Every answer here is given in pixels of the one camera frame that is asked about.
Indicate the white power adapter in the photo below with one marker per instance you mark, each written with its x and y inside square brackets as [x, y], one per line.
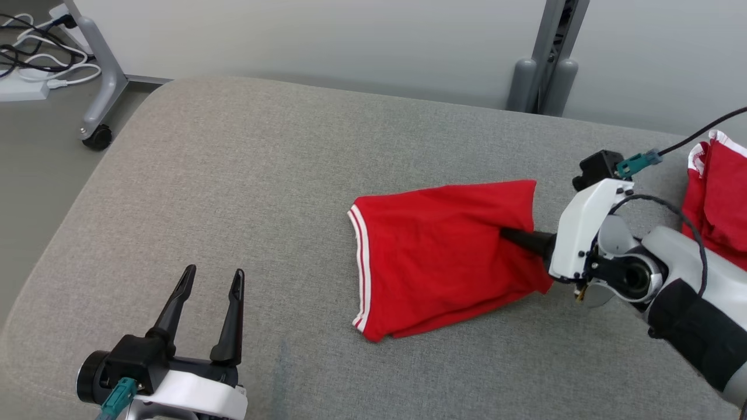
[61, 11]

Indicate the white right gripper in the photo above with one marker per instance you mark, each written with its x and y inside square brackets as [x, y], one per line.
[575, 233]

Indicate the red shorts with white stripe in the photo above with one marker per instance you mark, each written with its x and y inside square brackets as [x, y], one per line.
[721, 198]

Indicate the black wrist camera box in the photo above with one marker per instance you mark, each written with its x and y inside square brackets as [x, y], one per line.
[598, 168]
[137, 359]

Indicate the white power strip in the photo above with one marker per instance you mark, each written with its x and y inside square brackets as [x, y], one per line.
[23, 88]

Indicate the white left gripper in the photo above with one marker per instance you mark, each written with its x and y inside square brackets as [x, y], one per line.
[198, 396]

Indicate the red basketball jersey white trim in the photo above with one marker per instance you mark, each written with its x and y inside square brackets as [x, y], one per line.
[443, 256]

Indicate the grey wheeled stand leg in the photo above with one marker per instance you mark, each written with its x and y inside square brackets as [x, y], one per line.
[108, 81]

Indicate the grey metal post with feet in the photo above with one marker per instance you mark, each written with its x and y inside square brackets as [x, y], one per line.
[551, 52]

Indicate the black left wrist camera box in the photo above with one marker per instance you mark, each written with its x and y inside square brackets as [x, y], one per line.
[137, 359]

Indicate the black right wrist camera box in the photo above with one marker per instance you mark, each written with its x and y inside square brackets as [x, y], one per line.
[598, 168]

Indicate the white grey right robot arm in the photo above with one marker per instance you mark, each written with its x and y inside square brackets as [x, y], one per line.
[700, 315]

